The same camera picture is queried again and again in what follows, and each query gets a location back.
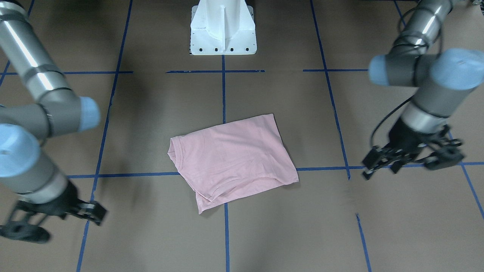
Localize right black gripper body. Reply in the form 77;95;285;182
1;181;107;243

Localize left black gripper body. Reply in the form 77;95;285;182
362;119;465;174

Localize pink snoopy long-sleeve shirt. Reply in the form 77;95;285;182
167;113;299;214

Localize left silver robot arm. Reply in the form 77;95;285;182
362;0;483;180

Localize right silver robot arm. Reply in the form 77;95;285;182
0;0;107;244

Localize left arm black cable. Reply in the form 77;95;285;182
370;0;443;150

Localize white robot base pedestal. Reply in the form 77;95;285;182
189;0;258;56

